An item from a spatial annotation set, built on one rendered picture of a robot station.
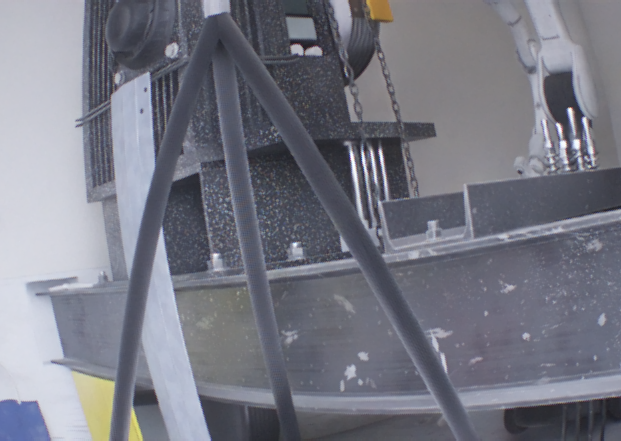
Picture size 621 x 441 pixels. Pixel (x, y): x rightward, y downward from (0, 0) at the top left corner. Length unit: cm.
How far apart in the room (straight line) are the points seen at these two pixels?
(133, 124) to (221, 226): 27
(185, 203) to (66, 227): 106
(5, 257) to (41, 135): 46
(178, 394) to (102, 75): 86
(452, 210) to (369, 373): 29
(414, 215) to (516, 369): 34
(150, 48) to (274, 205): 44
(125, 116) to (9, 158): 125
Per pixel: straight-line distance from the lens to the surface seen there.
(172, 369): 196
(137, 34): 216
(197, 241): 224
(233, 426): 272
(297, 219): 209
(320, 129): 194
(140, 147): 195
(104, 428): 277
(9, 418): 289
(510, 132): 440
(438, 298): 151
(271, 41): 225
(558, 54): 277
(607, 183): 167
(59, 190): 323
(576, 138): 168
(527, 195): 146
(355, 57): 243
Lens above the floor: 68
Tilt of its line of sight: 2 degrees up
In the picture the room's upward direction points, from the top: 9 degrees counter-clockwise
